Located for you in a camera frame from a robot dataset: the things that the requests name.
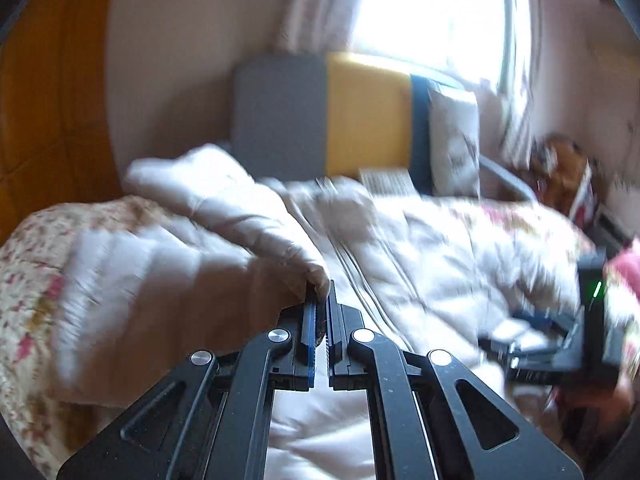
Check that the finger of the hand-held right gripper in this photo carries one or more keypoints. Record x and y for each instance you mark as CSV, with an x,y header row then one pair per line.
x,y
535,360
545,321

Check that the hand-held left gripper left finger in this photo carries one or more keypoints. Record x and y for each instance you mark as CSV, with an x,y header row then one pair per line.
x,y
311,345

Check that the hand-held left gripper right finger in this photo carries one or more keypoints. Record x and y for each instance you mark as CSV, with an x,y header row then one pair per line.
x,y
331,345

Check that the bright window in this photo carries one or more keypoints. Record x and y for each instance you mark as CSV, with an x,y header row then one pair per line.
x,y
430,15

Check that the brown plush toy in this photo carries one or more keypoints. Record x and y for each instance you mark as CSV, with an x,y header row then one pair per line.
x,y
562,162

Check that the grey yellow blue headboard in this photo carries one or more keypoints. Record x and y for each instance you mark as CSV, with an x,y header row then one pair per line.
x,y
365,115

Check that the wooden wardrobe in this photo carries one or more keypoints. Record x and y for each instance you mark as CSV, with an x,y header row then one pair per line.
x,y
55,85

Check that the white striped paper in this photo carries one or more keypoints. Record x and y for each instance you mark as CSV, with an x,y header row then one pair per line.
x,y
385,180

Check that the white printed pillow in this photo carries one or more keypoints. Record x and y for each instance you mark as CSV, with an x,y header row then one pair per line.
x,y
455,135

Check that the pale patterned curtain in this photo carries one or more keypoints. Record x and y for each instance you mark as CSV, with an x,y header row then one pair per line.
x,y
315,5

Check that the white puffer jacket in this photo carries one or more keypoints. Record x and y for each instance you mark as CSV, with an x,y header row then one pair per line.
x,y
210,240

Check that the floral quilt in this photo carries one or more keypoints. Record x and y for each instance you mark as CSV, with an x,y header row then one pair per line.
x,y
30,280

